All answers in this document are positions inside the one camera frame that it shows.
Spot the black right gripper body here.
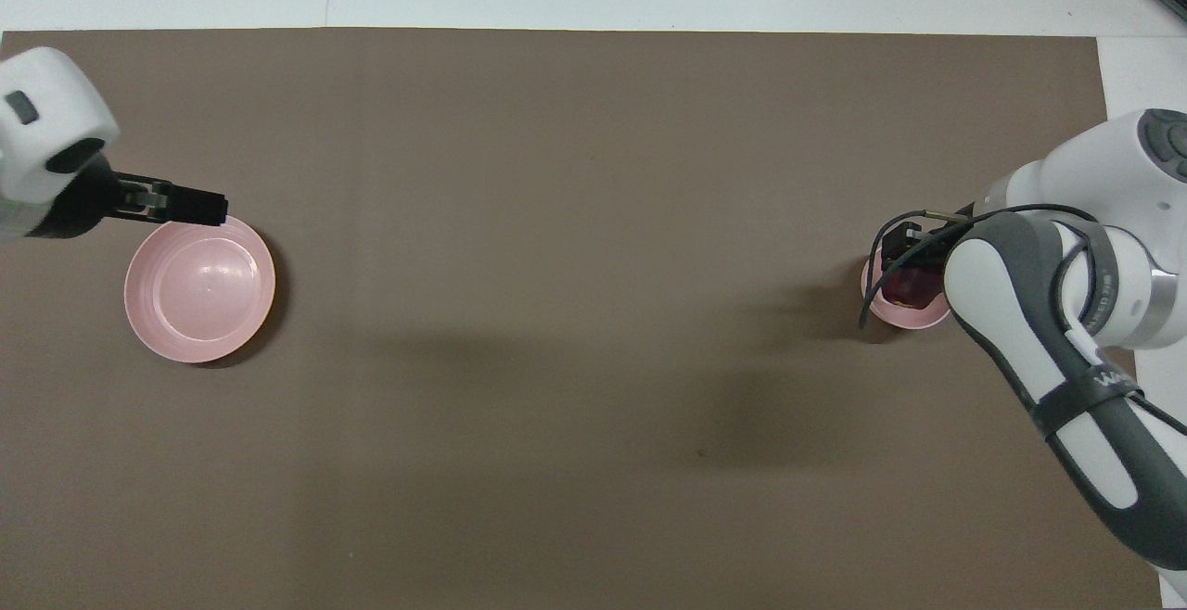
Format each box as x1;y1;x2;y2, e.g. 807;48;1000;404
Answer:
876;218;958;269

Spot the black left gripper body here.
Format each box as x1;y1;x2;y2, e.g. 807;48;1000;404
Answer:
26;155;123;241

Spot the dark red apple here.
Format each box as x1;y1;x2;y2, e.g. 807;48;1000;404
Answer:
881;267;946;308

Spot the pink bowl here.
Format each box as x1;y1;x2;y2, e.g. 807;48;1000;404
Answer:
860;248;955;331

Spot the pink plate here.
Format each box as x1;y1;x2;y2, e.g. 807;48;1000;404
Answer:
124;214;277;365

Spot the brown table mat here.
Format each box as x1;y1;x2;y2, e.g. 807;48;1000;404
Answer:
0;28;1166;610

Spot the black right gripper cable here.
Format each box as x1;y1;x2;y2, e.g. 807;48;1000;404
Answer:
858;203;1116;333

